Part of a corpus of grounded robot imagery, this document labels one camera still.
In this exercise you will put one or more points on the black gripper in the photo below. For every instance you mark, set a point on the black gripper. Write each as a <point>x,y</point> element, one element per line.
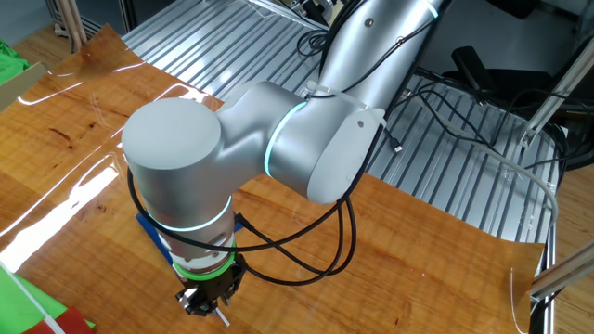
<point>218,285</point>

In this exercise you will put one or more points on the blue flag with white stick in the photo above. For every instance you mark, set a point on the blue flag with white stick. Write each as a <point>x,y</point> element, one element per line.
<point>143,220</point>

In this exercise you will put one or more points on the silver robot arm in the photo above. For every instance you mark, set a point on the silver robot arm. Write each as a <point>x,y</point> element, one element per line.
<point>176,148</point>

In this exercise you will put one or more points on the large red flag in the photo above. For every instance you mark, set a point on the large red flag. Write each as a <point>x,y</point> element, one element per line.
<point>69,322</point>

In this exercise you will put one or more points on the green flag with white stick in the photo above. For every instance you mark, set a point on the green flag with white stick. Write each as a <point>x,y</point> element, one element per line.
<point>18,306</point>

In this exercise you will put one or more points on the glossy wood-grain table mat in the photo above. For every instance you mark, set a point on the glossy wood-grain table mat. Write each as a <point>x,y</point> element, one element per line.
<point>417,278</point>

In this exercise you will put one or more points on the cardboard box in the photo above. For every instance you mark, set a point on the cardboard box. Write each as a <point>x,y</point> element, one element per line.
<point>18,86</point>

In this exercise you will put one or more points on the copper-coloured diagonal strut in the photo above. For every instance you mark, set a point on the copper-coloured diagonal strut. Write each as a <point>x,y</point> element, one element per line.
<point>76,23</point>

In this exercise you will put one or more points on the green cloth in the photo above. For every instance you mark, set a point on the green cloth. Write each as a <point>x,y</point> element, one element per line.
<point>9,62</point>

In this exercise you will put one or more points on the aluminium frame strut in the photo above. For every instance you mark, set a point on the aluminium frame strut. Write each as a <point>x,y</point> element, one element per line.
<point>566,273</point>
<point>557,93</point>

